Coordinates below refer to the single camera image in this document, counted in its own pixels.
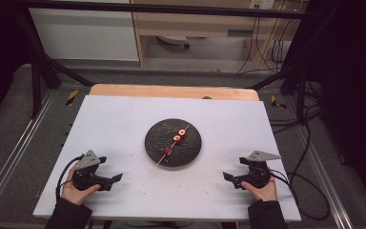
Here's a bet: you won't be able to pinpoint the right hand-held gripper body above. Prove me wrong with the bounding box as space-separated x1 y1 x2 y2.
238 150 283 190

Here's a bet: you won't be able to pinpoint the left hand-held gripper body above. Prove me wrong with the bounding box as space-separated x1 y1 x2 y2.
71 149 108 192

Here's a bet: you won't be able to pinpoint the round black plate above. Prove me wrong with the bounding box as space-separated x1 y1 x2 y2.
144 118 203 168

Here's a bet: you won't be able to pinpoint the thin wooden skewer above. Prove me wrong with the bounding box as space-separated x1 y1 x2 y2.
154 123 192 169

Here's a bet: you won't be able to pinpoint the person's left hand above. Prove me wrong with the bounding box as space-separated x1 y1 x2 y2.
60 162 102 206

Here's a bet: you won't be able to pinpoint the person's right hand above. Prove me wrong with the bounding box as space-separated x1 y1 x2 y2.
240 176 278 202

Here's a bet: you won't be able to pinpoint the white board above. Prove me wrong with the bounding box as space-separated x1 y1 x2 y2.
32 94 302 222

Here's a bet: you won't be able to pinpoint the black metal stand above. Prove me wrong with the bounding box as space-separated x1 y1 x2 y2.
250 61 310 126
12 9 95 119

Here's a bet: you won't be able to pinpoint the wooden table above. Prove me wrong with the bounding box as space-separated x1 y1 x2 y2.
89 83 260 102

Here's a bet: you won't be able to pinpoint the black curtain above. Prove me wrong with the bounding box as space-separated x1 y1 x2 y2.
0 0 34 132
284 0 366 209

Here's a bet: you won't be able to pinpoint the white cabinet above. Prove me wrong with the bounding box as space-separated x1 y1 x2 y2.
28 8 140 62

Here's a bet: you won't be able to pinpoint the white chair base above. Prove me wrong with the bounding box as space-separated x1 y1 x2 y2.
156 34 192 50

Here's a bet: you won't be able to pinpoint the light wooden desk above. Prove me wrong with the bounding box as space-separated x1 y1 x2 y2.
130 0 309 69

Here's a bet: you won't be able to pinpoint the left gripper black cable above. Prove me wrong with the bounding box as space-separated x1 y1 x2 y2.
54 155 86 202

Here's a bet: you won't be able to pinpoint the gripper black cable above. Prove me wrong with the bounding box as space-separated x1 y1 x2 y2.
268 168 332 221
54 155 86 202

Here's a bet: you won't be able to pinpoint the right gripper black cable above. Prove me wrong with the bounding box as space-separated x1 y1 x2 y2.
268 168 332 221

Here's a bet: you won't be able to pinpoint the aluminium rail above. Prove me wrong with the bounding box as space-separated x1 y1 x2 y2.
0 90 57 218
294 122 355 229

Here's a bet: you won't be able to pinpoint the black floor cables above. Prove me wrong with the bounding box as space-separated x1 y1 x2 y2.
268 81 324 135

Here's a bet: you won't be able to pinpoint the hanging black cables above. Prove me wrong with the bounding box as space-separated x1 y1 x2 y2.
236 15 288 76

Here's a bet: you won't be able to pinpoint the wall socket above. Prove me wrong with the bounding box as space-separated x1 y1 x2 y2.
249 0 276 10

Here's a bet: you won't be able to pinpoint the black metal frame bar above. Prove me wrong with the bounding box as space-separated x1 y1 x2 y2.
12 0 313 20

